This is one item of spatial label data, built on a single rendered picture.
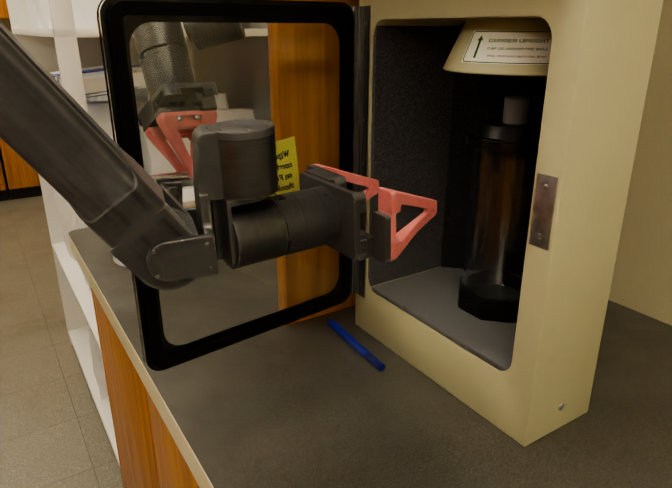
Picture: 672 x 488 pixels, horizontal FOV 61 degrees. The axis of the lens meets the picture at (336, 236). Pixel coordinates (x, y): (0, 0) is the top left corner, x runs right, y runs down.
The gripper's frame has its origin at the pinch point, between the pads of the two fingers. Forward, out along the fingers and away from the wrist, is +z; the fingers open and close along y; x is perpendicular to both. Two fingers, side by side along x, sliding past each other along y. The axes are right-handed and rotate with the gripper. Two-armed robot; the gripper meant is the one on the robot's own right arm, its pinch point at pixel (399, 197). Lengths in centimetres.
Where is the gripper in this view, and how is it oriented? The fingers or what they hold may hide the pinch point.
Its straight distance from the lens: 60.4
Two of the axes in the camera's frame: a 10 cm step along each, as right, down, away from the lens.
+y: -5.3, -2.9, 8.0
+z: 8.4, -2.2, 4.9
